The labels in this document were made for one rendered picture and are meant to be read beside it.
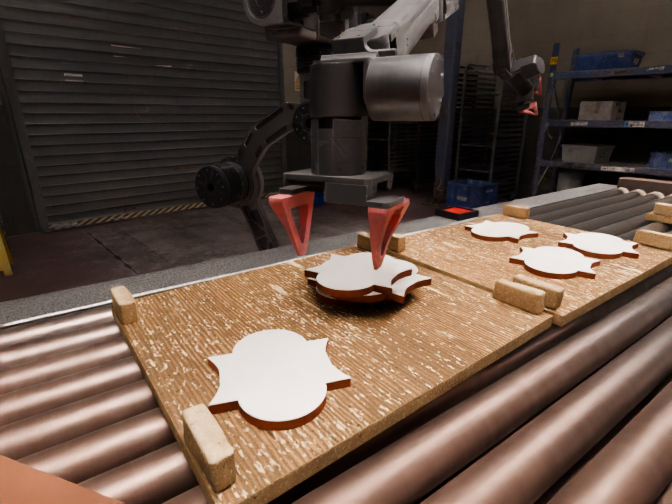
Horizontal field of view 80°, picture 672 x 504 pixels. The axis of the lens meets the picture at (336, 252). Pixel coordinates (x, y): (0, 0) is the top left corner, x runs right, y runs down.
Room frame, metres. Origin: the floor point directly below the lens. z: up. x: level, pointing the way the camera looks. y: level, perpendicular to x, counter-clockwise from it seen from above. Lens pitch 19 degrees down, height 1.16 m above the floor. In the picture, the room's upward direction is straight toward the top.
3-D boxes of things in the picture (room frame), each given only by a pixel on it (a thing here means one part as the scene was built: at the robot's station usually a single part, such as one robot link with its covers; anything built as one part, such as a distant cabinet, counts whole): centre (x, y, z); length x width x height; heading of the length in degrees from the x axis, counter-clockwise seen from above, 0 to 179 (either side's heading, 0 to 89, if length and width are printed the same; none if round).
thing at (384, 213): (0.41, -0.03, 1.05); 0.07 x 0.07 x 0.09; 61
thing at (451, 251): (0.69, -0.33, 0.93); 0.41 x 0.35 x 0.02; 125
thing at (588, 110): (4.76, -2.97, 1.20); 0.36 x 0.28 x 0.22; 30
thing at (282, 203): (0.45, 0.03, 1.05); 0.07 x 0.07 x 0.09; 61
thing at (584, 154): (4.78, -2.90, 0.74); 0.44 x 0.36 x 0.20; 29
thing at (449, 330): (0.44, 0.01, 0.93); 0.41 x 0.35 x 0.02; 127
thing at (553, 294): (0.46, -0.25, 0.95); 0.06 x 0.02 x 0.03; 35
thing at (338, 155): (0.43, 0.00, 1.12); 0.10 x 0.07 x 0.07; 61
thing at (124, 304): (0.43, 0.25, 0.95); 0.06 x 0.02 x 0.03; 37
